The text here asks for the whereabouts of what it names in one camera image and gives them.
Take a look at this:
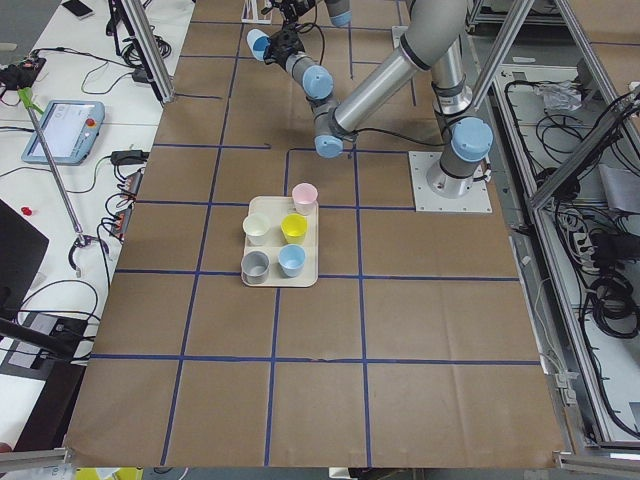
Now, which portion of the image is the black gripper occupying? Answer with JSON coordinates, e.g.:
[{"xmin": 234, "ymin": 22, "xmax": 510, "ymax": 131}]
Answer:
[
  {"xmin": 263, "ymin": 27, "xmax": 306, "ymax": 66},
  {"xmin": 260, "ymin": 0, "xmax": 318, "ymax": 23}
]

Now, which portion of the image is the light blue plastic cup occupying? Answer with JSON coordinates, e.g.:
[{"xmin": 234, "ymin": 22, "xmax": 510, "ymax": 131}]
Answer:
[{"xmin": 246, "ymin": 28, "xmax": 270, "ymax": 61}]

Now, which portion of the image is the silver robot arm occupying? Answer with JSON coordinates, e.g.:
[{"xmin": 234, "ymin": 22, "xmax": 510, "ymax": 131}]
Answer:
[
  {"xmin": 247, "ymin": 1, "xmax": 493, "ymax": 199},
  {"xmin": 260, "ymin": 0, "xmax": 352, "ymax": 27}
]

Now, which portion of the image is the pink plastic cup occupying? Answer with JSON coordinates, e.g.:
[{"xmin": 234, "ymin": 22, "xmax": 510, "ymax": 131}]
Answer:
[{"xmin": 291, "ymin": 182, "xmax": 318, "ymax": 216}]

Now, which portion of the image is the yellow plastic cup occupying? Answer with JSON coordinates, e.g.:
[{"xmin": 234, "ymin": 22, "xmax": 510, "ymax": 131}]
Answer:
[{"xmin": 280, "ymin": 213, "xmax": 308, "ymax": 245}]

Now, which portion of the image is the white plastic cup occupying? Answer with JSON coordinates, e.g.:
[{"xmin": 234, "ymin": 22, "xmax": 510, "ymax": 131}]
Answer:
[{"xmin": 242, "ymin": 212, "xmax": 271, "ymax": 246}]

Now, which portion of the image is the grey plastic cup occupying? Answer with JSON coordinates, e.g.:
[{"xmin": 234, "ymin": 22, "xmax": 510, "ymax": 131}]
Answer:
[{"xmin": 241, "ymin": 251, "xmax": 270, "ymax": 286}]

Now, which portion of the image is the cream plastic tray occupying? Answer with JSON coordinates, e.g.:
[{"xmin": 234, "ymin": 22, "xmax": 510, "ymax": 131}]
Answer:
[{"xmin": 243, "ymin": 196, "xmax": 319, "ymax": 287}]

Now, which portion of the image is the blue teach pendant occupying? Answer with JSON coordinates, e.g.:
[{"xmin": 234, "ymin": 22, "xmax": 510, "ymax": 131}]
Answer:
[{"xmin": 35, "ymin": 100, "xmax": 105, "ymax": 165}]

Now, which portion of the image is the white wire cup rack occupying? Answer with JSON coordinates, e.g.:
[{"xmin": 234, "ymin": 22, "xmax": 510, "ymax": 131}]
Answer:
[{"xmin": 241, "ymin": 0, "xmax": 272, "ymax": 25}]

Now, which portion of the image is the aluminium frame post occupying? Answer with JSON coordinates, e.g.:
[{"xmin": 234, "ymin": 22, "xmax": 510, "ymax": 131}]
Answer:
[{"xmin": 116, "ymin": 0, "xmax": 175, "ymax": 105}]

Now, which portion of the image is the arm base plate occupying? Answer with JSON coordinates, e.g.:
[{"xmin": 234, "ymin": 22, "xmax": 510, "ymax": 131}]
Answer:
[{"xmin": 408, "ymin": 151, "xmax": 492, "ymax": 214}]

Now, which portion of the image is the green handled reach tool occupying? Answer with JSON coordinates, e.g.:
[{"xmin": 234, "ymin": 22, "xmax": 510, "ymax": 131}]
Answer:
[{"xmin": 17, "ymin": 87, "xmax": 84, "ymax": 238}]

